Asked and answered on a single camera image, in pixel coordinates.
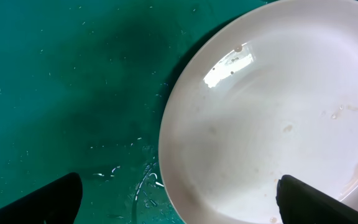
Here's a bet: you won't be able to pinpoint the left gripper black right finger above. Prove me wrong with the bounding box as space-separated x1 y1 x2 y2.
276 175 358 224

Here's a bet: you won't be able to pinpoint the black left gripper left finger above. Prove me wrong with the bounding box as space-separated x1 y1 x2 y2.
0 172 83 224

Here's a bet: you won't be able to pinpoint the white plate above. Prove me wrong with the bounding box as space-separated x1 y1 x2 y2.
158 0 358 223

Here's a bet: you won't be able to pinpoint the teal plastic tray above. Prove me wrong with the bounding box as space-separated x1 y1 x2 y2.
0 1 275 223

